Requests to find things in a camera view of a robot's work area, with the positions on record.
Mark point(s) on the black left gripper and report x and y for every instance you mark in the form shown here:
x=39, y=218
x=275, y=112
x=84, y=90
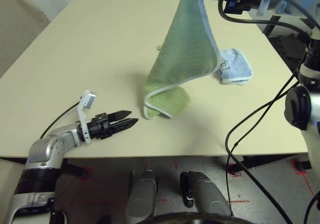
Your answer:
x=100, y=127

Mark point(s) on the green towel with white trim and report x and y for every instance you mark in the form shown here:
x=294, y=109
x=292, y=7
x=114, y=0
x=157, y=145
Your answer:
x=182, y=46

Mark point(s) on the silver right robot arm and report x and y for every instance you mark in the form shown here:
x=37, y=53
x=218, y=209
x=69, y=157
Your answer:
x=308, y=69

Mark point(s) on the folded light blue towel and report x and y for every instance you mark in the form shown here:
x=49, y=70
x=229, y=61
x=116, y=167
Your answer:
x=236, y=66

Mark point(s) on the black table leg bar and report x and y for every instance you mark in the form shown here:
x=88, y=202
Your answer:
x=252, y=162
x=75, y=169

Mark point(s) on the grey left robot leg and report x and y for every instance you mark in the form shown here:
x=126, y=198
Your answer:
x=141, y=194

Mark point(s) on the beige fabric cover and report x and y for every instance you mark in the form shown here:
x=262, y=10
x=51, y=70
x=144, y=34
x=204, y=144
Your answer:
x=15, y=34

